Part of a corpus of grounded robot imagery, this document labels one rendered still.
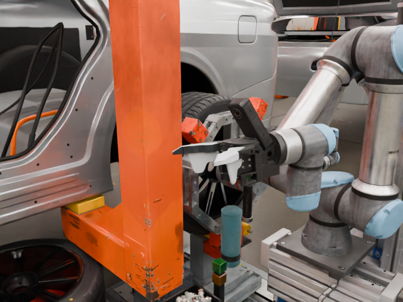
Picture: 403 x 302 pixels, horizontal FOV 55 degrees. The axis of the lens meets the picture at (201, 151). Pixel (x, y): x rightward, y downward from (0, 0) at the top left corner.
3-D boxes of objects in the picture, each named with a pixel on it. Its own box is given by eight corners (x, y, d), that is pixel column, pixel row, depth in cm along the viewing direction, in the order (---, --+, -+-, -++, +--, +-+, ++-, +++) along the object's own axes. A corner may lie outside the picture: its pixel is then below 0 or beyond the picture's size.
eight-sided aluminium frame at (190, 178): (258, 205, 204) (262, 103, 188) (268, 209, 199) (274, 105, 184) (182, 243, 167) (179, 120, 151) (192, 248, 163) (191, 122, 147)
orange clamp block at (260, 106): (249, 119, 185) (256, 103, 186) (262, 122, 180) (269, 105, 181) (241, 112, 180) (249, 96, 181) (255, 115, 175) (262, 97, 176)
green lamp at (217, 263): (219, 266, 143) (219, 256, 142) (226, 270, 141) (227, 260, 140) (211, 270, 141) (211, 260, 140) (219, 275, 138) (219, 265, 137)
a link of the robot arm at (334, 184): (327, 202, 126) (331, 163, 122) (362, 219, 115) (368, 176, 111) (300, 211, 120) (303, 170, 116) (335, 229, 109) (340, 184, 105)
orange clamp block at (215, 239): (210, 225, 180) (207, 242, 182) (222, 230, 175) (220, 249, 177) (220, 222, 185) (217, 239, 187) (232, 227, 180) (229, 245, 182)
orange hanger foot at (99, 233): (93, 225, 196) (87, 160, 185) (159, 266, 160) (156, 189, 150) (62, 236, 184) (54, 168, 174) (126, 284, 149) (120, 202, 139)
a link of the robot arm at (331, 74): (333, 17, 105) (232, 163, 99) (369, 15, 96) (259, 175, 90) (351, 46, 112) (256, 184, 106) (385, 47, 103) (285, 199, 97)
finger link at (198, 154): (174, 176, 77) (220, 174, 77) (171, 147, 76) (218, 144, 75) (176, 172, 80) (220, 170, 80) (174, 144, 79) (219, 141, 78)
